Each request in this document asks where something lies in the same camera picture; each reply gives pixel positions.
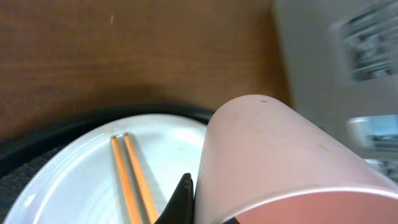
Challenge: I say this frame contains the left wooden chopstick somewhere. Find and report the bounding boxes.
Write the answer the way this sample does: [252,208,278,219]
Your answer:
[111,136,142,224]

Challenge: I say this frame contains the grey dishwasher rack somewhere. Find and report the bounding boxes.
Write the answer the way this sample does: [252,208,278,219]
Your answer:
[274,0,397,180]

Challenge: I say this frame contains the blue cup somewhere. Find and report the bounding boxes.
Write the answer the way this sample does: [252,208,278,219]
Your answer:
[347,114,397,152]

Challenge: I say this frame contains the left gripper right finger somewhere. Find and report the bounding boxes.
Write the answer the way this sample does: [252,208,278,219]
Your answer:
[223,217,240,224]

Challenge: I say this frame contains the wooden chopstick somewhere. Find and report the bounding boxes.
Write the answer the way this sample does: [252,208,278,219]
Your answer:
[124,134,159,224]
[111,136,142,224]

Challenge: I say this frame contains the round black tray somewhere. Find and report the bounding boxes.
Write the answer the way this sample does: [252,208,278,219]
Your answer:
[1,103,215,222]

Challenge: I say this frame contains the white plate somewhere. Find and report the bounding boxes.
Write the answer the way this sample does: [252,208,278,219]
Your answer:
[5,114,206,223]

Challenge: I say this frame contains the pink cup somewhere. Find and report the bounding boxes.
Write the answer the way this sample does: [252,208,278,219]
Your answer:
[194,95,397,223]

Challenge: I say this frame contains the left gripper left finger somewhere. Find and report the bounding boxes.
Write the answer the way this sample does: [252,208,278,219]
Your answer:
[155,173,194,224]

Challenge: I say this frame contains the right wooden chopstick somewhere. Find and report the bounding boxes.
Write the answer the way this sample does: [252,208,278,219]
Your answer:
[124,134,159,224]

